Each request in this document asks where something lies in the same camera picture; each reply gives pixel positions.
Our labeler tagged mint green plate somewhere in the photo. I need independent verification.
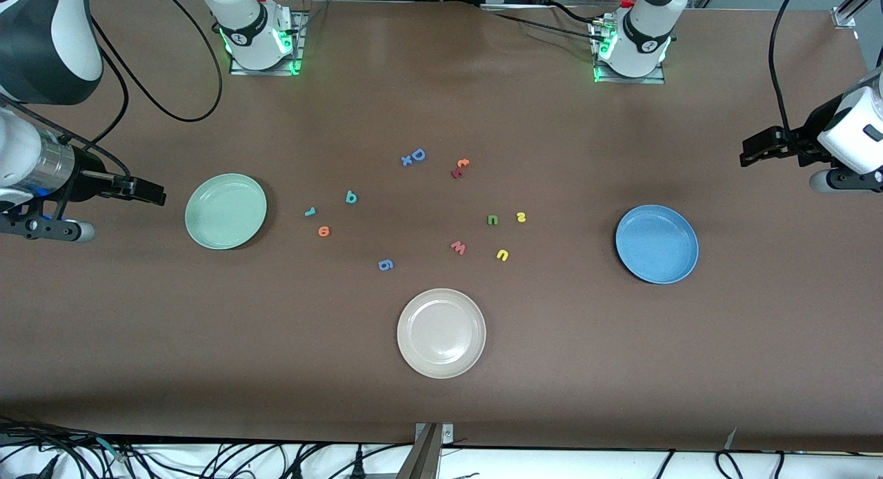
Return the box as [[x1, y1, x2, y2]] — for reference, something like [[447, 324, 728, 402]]
[[184, 173, 268, 251]]

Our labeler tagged blue plate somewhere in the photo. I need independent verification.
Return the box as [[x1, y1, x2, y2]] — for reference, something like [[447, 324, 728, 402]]
[[615, 204, 700, 285]]

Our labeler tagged beige plate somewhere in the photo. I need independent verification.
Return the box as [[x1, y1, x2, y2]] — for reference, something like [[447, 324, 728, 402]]
[[397, 288, 487, 380]]

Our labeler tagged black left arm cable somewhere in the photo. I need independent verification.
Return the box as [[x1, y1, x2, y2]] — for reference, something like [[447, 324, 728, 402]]
[[768, 0, 804, 131]]

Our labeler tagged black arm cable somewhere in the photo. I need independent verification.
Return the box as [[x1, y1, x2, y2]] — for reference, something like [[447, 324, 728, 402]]
[[0, 0, 224, 179], [768, 0, 804, 131]]

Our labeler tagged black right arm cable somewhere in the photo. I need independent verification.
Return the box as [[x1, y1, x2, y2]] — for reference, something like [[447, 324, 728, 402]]
[[0, 0, 224, 179]]

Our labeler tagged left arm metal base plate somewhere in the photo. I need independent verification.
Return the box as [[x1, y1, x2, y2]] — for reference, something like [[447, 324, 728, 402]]
[[590, 15, 667, 86]]

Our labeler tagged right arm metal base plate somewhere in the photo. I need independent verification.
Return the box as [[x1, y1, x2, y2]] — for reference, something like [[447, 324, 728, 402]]
[[228, 8, 309, 77]]

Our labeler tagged black base power cable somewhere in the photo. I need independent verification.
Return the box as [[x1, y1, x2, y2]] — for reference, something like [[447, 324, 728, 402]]
[[483, 1, 608, 45]]

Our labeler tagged tangled black cable bundle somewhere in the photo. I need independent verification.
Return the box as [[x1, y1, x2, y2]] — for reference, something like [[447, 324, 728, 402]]
[[0, 416, 142, 479]]

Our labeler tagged metal table leg bracket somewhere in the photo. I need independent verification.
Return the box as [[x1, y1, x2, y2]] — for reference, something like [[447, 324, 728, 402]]
[[397, 422, 455, 479]]

